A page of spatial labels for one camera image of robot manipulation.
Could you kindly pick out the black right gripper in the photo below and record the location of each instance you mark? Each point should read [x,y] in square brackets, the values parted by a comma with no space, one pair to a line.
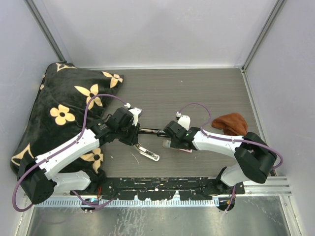
[174,144]

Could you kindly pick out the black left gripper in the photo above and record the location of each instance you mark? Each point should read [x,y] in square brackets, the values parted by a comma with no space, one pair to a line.
[133,138]

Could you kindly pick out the red white staple box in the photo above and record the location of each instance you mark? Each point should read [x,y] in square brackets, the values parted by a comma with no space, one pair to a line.
[174,145]

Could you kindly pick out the black stapler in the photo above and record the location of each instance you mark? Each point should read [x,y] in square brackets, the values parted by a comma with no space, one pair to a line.
[157,132]

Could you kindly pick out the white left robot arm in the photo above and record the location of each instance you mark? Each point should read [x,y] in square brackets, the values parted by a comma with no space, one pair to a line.
[40,177]

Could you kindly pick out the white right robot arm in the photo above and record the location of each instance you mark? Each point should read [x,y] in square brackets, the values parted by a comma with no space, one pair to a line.
[254,158]

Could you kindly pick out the orange brown cloth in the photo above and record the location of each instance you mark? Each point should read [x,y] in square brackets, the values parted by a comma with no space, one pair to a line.
[232,124]

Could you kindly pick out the black floral cushion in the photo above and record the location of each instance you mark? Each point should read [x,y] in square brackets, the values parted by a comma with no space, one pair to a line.
[57,115]

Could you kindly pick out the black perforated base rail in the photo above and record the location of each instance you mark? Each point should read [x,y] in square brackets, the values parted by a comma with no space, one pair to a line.
[158,188]

